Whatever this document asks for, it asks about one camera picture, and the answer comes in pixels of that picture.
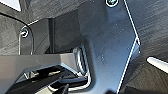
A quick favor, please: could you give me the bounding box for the round silver base port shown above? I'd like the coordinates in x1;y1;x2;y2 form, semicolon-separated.
19;26;32;40

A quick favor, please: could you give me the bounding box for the white rounded object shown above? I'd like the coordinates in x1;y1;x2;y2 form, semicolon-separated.
146;55;168;74

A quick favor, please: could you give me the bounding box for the white flat panel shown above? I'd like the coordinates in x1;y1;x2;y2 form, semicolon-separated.
0;0;23;13

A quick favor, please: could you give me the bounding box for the thin black base cable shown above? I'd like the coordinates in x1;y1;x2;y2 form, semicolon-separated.
0;11;28;33

